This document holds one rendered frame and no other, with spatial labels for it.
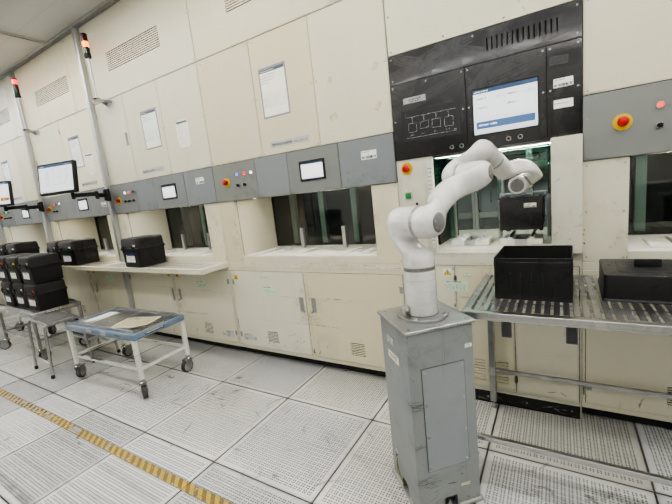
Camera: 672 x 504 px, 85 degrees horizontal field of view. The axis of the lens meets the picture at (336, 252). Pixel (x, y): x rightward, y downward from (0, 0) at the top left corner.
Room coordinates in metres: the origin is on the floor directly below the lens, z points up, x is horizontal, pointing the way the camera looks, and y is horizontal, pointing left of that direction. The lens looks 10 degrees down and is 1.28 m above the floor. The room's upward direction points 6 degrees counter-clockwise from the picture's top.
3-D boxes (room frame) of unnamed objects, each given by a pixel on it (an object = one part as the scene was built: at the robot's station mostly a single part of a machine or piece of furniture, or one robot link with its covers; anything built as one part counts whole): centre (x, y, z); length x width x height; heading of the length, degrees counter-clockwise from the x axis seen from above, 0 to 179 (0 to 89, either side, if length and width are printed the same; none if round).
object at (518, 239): (2.06, -1.07, 0.89); 0.22 x 0.21 x 0.04; 148
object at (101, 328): (2.79, 1.71, 0.24); 0.97 x 0.52 x 0.48; 61
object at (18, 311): (3.69, 3.13, 0.24); 0.94 x 0.53 x 0.48; 58
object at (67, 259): (3.92, 2.74, 0.93); 0.30 x 0.28 x 0.26; 61
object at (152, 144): (3.52, 1.40, 1.50); 1.52 x 0.99 x 3.00; 58
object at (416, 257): (1.39, -0.29, 1.07); 0.19 x 0.12 x 0.24; 37
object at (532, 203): (2.06, -1.08, 1.07); 0.24 x 0.20 x 0.32; 57
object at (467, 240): (2.20, -0.84, 0.89); 0.22 x 0.21 x 0.04; 148
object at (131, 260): (3.29, 1.73, 0.93); 0.30 x 0.28 x 0.26; 55
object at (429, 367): (1.37, -0.31, 0.38); 0.28 x 0.28 x 0.76; 13
